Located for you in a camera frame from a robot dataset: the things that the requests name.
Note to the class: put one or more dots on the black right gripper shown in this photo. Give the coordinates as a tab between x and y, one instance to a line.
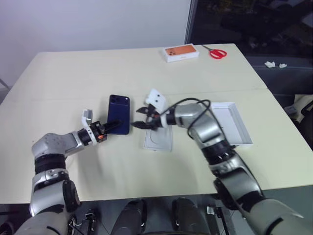
154	121

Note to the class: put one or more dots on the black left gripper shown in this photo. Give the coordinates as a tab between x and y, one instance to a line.
98	130

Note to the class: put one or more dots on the dark blue smartphone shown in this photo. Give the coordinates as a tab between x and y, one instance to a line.
119	107

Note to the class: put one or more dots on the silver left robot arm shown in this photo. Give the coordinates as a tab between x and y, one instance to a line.
56	143

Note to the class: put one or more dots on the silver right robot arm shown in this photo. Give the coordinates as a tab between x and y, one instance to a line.
195	115

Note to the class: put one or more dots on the white phone box base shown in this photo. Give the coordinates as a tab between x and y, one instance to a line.
159	142

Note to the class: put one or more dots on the white box with orange phone print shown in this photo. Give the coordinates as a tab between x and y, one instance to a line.
181	52

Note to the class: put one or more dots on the white phone box lid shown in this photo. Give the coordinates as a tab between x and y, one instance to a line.
232	122

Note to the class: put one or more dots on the dark rounded shape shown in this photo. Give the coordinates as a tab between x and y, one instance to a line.
188	216
133	216

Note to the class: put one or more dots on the crumpled white paper scrap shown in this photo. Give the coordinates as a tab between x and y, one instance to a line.
283	65
270	64

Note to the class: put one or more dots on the beige grey bundle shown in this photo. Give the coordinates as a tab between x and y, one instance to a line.
303	107

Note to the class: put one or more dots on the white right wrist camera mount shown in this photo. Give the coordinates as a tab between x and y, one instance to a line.
156	99

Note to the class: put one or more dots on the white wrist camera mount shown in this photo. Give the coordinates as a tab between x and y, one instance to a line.
156	99
87	117

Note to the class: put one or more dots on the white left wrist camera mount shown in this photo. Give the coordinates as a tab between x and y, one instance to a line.
87	117

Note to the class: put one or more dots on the black metal frame part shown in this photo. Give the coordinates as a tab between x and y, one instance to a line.
90	220

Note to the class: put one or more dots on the grey window frame post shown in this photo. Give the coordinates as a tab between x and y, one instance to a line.
190	22

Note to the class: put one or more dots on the small silver bracket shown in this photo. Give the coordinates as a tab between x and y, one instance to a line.
212	210

